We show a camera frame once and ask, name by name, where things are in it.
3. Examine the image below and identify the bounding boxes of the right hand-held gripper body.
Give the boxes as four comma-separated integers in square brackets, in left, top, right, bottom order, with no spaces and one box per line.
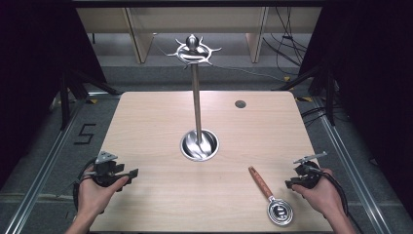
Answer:
[292,151,328,190]

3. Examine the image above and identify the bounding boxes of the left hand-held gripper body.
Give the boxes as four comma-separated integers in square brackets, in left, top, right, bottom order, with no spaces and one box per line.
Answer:
[92,150,131,188]

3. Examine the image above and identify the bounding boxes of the metal spoon with wooden handle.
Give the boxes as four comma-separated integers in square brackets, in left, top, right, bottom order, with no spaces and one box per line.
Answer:
[247,166,295,227]

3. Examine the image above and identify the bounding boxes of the metal utensil rack with hooks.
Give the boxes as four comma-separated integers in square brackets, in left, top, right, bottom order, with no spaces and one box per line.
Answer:
[167,33,223,163]

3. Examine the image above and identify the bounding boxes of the person's right hand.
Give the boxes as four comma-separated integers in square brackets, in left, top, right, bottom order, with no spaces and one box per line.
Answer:
[291,168,346,218]

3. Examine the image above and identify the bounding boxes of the person's left hand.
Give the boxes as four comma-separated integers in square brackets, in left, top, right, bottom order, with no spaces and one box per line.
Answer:
[76,175,130,217]

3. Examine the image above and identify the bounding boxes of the black metal stand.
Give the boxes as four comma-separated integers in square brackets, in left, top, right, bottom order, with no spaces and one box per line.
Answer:
[275,61,337,127]
[57,68,122,132]

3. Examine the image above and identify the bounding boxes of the dark curtain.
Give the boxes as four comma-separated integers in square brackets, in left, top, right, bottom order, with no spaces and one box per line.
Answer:
[297,6,413,209]
[0,6,108,189]

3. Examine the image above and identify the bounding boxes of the light wooden shelf unit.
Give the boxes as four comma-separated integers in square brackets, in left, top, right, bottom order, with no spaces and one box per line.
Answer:
[76,7,322,64]

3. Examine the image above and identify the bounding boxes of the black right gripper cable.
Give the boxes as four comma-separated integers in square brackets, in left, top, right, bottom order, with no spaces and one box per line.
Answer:
[305,164,365,234]

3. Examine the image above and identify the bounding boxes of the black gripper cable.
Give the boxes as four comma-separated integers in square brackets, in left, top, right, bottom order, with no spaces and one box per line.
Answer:
[72,157,99,215]
[305,164,365,234]

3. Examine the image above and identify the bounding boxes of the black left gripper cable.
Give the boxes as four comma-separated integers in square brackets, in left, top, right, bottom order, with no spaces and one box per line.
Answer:
[72,157,99,215]

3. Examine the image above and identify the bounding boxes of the aluminium floor rail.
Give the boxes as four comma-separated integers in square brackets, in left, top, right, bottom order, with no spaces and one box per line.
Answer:
[2,97,86,234]
[312,97,388,234]

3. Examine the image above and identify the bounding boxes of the black floor cables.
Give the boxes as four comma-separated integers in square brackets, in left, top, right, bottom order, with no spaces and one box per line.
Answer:
[300,104,329,129]

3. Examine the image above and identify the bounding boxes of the bundle of black hanging cables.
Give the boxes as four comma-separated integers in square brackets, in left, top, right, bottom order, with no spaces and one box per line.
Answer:
[262,7,314,78]

